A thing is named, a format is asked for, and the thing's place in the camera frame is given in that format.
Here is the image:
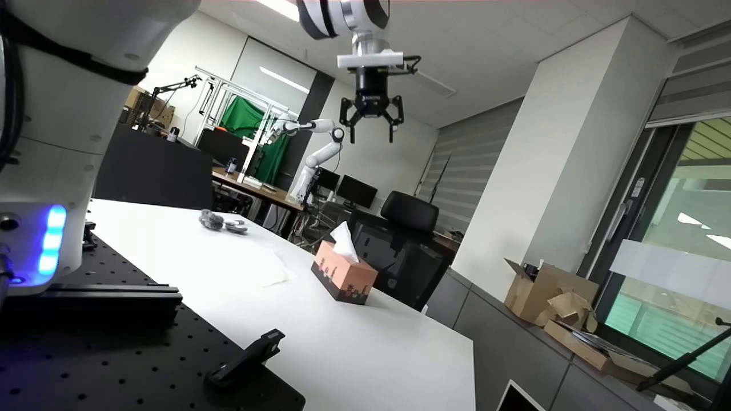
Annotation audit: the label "black computer monitor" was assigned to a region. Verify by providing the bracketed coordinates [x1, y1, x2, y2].
[335, 174, 380, 210]
[313, 167, 343, 194]

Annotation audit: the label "black tripod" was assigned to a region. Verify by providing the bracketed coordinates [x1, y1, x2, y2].
[634, 315, 731, 395]

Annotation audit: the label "black partition panel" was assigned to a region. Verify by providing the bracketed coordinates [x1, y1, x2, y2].
[91, 122, 217, 211]

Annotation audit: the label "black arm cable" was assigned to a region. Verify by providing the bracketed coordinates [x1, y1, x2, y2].
[0, 6, 148, 169]

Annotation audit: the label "white frosted window strip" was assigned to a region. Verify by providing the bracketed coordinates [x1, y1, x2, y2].
[607, 237, 731, 313]

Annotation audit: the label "flat cardboard piece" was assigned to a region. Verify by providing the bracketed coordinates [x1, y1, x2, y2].
[541, 318, 652, 376]

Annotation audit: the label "leaning ladder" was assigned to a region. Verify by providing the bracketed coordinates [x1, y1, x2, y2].
[413, 153, 452, 205]

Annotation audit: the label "black office chair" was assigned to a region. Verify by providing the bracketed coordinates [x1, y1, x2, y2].
[350, 190, 452, 313]

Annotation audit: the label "gray metal scrubber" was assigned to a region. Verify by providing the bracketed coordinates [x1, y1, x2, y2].
[196, 208, 229, 233]

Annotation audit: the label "gray window blind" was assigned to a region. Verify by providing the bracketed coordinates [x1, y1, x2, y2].
[645, 29, 731, 129]

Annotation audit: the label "white wipe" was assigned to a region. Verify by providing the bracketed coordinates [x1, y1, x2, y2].
[329, 219, 361, 263]

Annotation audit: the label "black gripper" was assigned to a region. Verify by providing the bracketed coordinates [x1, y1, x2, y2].
[337, 67, 406, 145]

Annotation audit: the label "ceiling light panel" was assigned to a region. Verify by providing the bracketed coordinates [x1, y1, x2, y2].
[254, 0, 303, 25]

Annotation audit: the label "stacked brown cardboard boxes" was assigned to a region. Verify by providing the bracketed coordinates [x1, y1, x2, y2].
[123, 85, 179, 129]

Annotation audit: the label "gray roller blind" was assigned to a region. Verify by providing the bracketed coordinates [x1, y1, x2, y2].
[413, 98, 525, 237]

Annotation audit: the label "black clamp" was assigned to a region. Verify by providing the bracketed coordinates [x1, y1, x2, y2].
[203, 327, 288, 391]

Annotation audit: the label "pink brown tissue box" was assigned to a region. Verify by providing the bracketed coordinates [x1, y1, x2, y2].
[308, 240, 382, 309]

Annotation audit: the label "black metal rail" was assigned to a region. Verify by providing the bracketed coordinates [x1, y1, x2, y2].
[0, 280, 184, 331]

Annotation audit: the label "green cloth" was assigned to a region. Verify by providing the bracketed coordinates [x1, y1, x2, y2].
[219, 94, 293, 186]

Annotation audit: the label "gray low cabinet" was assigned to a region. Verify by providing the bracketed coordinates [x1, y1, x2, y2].
[422, 264, 665, 411]

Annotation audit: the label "open cardboard box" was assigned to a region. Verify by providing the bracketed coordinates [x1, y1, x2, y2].
[503, 255, 604, 331]

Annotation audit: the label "white metal rack frame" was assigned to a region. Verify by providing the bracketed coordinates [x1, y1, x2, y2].
[192, 64, 269, 148]

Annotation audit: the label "black perforated breadboard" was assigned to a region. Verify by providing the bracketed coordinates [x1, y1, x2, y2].
[0, 233, 308, 411]

